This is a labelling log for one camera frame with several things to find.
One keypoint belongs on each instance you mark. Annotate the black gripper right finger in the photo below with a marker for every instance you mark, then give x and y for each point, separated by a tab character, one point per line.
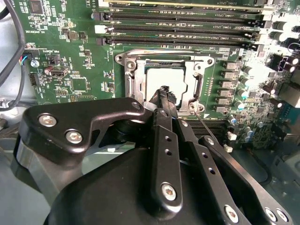
206	164

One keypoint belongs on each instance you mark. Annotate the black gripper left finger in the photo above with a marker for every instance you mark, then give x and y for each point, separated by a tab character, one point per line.
70	112

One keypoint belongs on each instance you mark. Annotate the silver CPU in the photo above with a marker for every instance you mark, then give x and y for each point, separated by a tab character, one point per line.
164	77

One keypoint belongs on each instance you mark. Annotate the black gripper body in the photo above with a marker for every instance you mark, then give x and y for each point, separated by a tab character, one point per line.
105	199

